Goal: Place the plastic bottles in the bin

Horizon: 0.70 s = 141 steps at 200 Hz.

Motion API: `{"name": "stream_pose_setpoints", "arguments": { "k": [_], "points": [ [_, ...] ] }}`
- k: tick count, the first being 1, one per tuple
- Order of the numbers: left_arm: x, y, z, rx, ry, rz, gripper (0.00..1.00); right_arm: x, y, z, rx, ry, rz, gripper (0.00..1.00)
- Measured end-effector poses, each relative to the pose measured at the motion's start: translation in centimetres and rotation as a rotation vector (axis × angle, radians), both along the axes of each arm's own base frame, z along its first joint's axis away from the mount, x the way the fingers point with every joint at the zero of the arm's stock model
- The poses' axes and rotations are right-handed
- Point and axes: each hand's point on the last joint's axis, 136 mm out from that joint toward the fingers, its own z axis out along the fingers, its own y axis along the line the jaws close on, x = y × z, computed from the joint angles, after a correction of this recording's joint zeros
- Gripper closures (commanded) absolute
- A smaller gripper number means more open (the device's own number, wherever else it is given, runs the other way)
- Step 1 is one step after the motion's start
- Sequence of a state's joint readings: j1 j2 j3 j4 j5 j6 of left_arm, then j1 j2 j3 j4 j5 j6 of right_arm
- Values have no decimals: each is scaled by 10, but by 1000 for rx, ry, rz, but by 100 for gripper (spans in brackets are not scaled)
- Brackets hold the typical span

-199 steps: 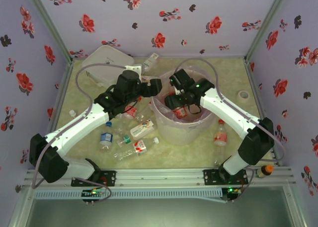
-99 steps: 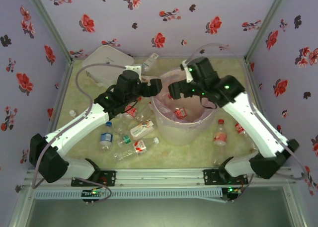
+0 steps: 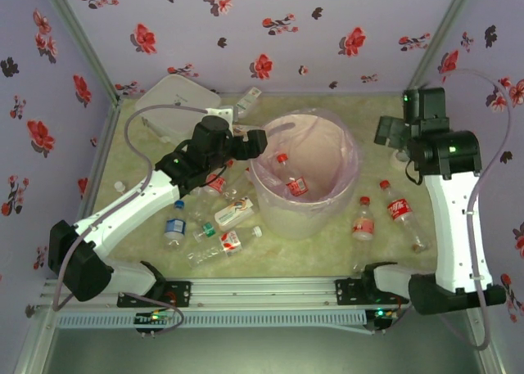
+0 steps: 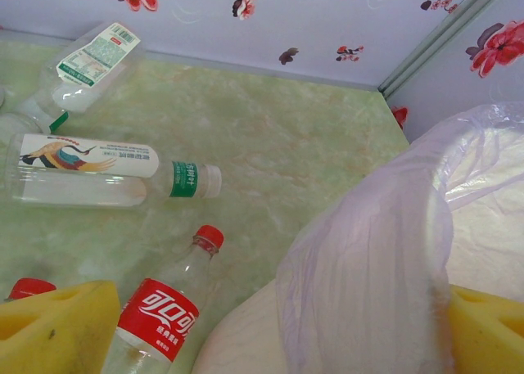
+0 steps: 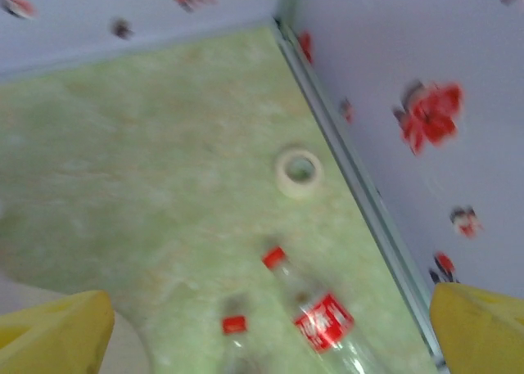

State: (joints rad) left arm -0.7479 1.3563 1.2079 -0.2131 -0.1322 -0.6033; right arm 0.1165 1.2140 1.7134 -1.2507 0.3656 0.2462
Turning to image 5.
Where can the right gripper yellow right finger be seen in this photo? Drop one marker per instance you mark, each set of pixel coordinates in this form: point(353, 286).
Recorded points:
point(483, 337)

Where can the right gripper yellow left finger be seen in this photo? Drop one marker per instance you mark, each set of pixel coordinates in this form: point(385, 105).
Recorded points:
point(49, 341)

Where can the clear bottle red label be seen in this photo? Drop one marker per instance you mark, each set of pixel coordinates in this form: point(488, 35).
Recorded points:
point(323, 323)

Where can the clear bottle red cap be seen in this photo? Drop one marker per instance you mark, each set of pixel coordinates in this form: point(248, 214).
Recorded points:
point(235, 325)

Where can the white translucent waste bin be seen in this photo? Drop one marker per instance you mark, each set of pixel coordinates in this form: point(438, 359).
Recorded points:
point(131, 357)

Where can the white tape roll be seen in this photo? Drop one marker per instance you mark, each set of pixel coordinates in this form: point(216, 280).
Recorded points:
point(286, 186)

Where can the aluminium side frame rail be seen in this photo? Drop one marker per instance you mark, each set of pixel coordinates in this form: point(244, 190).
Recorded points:
point(348, 161)

